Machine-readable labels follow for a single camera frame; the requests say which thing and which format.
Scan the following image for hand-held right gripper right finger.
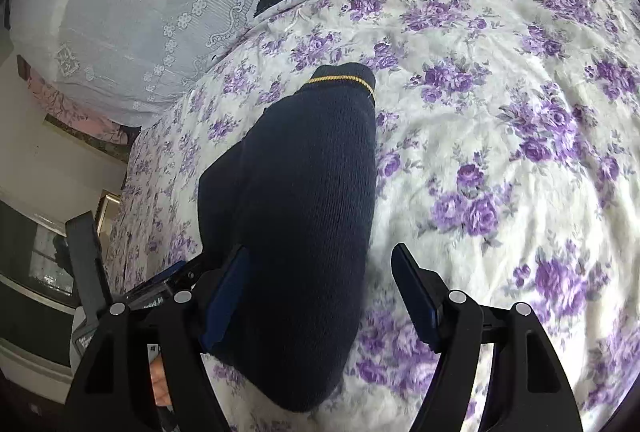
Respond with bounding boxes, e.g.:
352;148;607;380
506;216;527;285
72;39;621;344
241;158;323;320
391;243;583;432

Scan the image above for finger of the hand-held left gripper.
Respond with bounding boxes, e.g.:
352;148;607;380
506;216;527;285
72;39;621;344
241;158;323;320
144;261;202;294
66;211;114;313

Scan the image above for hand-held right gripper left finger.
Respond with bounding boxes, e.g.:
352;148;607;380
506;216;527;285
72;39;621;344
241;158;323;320
65;246;249;432

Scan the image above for navy knit sweater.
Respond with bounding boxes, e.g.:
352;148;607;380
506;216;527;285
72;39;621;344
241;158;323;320
197;61;379;414

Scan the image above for person's left hand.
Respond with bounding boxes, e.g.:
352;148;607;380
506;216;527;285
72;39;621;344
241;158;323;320
149;353;174;407

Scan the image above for white cabinet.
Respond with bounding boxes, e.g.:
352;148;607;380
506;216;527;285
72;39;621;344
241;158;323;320
0;199;81;383

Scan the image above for pink floral cloth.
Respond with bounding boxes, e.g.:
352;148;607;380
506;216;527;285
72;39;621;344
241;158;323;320
17;55;143;145

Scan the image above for purple floral bedsheet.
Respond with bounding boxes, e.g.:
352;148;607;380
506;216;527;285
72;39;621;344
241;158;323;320
102;0;640;432

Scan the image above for white lace cover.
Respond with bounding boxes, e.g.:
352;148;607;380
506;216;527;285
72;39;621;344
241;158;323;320
10;0;391;123

